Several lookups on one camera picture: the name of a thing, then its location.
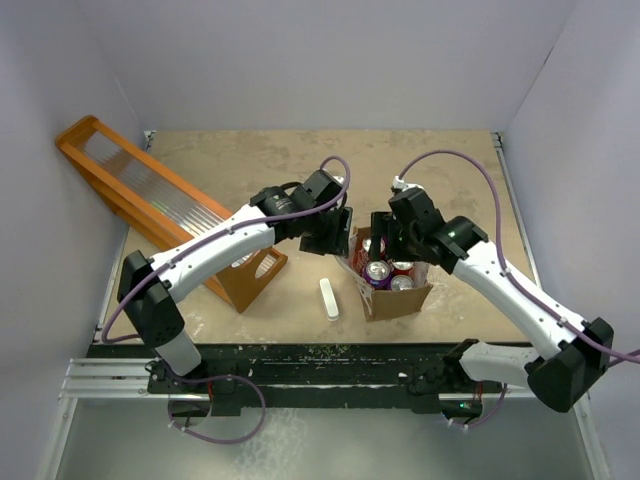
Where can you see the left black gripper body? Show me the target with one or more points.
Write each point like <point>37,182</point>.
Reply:
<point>322,223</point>

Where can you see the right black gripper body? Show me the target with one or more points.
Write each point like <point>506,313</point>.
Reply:
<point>402,243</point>

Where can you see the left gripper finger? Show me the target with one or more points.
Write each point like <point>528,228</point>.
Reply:
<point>342,231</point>
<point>314,244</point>

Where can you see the red cola can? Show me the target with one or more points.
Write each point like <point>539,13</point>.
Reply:
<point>402,267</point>
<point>361,255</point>
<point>401,283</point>

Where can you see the canvas bag with cat print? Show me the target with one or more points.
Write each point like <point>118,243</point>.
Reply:
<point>382,305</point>

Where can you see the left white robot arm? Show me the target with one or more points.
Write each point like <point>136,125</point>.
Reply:
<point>151,288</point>

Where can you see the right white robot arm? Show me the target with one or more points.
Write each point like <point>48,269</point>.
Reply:
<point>567,353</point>

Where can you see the red cola can back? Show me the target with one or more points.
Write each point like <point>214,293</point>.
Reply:
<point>402,267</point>

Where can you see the purple soda can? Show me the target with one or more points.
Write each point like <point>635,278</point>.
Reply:
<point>377,274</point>

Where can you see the red cola can front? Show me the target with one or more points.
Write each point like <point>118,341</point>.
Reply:
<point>401,283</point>

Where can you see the white oblong plastic case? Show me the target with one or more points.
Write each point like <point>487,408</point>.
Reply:
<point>329,300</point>

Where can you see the orange wooden rack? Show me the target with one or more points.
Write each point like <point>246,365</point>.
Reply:
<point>163,207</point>

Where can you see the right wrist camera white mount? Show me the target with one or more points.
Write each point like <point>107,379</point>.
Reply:
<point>399,185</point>

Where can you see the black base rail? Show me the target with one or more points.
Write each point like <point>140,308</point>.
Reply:
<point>415,377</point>

